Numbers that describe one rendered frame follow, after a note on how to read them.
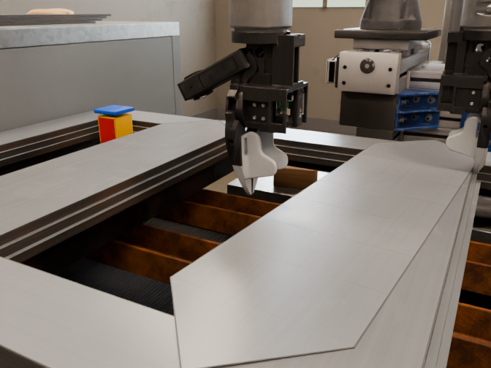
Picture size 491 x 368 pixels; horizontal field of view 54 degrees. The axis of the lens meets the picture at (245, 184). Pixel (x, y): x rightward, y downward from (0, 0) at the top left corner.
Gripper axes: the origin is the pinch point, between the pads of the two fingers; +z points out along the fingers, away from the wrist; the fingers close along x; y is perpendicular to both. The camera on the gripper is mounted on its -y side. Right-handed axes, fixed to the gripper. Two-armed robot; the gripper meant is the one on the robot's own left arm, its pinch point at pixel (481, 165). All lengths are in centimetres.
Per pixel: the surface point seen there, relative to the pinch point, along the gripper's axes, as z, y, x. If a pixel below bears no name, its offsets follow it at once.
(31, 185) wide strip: 0, 56, 37
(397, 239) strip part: 0.7, 6.6, 30.5
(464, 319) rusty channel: 15.3, -1.2, 19.6
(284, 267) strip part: 0.6, 15.1, 41.7
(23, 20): -21, 103, -3
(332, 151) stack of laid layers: 1.7, 24.8, -3.1
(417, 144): 0.6, 11.0, -10.6
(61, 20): -21, 101, -13
